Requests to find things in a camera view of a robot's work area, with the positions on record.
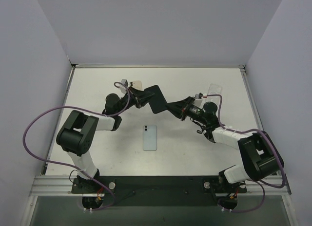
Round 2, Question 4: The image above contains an aluminium front rail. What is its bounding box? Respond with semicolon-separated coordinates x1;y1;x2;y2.
29;174;292;197

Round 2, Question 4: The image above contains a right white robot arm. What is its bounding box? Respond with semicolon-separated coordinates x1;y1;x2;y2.
166;97;286;188

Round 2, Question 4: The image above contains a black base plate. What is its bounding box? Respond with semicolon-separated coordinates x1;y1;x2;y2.
82;181;247;208

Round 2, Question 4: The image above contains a purple cable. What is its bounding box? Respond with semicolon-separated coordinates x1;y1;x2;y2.
22;81;137;211
202;93;287;214

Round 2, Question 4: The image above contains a black cased phone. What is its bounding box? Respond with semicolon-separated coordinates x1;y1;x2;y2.
144;85;167;114

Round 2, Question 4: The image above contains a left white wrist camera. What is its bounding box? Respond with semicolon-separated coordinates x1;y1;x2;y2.
119;79;129;94

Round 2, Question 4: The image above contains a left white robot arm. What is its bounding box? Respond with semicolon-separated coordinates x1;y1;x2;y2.
56;87;155;193

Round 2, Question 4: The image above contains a light blue phone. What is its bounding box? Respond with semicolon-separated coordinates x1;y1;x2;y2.
143;125;157;151

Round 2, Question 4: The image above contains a clear phone case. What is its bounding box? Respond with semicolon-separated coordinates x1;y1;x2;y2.
207;83;222;101

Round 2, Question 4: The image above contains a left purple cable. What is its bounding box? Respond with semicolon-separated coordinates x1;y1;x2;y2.
22;81;137;211

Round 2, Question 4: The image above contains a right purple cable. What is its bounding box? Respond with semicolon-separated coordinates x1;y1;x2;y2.
202;93;287;214

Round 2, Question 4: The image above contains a beige cased phone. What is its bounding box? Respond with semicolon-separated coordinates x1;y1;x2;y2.
129;80;143;91

